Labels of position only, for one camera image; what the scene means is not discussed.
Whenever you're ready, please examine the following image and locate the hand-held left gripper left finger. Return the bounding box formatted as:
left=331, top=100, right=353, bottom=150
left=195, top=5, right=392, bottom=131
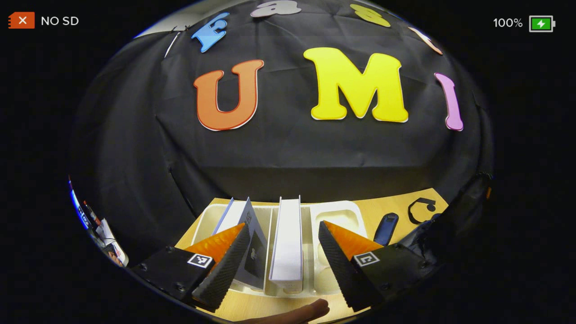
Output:
left=130, top=222, right=252, bottom=311

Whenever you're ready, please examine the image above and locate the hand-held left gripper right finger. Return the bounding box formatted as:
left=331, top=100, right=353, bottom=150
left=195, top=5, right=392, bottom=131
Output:
left=318, top=220, right=435, bottom=312

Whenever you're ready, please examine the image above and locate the grey book with dark picture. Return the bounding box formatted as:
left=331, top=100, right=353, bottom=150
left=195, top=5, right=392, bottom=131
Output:
left=211, top=197, right=268, bottom=291

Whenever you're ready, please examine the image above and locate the cream plastic bookshelf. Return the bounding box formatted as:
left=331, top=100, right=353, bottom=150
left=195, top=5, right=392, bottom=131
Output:
left=191, top=200, right=367, bottom=297

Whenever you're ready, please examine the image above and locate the white book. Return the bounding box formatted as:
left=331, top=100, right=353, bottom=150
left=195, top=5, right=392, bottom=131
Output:
left=269, top=196, right=303, bottom=291

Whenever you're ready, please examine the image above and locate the blue schoolbag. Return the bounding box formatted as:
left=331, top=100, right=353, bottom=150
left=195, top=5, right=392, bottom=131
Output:
left=373, top=197, right=477, bottom=270

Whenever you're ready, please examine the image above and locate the black backdrop cloth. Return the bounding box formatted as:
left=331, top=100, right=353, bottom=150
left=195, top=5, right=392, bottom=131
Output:
left=70, top=0, right=493, bottom=252

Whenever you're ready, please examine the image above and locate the colourful background clutter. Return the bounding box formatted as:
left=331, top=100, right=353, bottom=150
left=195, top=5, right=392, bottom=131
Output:
left=68, top=178, right=129, bottom=267

